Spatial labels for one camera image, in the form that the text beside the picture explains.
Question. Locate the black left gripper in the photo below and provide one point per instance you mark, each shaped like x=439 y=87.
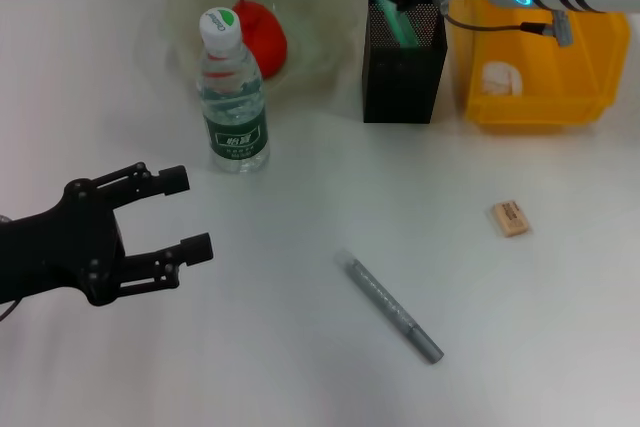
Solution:
x=65 y=252

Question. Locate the green label water bottle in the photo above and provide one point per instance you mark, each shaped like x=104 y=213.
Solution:
x=235 y=137

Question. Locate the white paper ball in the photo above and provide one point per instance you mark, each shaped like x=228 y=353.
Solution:
x=500 y=78

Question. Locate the red-orange fruit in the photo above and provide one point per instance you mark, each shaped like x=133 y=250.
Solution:
x=270 y=42

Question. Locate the grey marker pen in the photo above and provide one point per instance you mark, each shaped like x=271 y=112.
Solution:
x=385 y=304

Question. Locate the translucent glass fruit bowl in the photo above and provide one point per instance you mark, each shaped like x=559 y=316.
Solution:
x=320 y=22

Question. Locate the black mesh pen holder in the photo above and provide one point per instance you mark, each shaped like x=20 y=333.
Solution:
x=400 y=87

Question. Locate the beige eraser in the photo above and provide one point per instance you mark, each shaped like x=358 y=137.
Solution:
x=510 y=219

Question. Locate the yellow plastic bin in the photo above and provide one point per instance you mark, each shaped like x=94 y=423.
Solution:
x=550 y=87

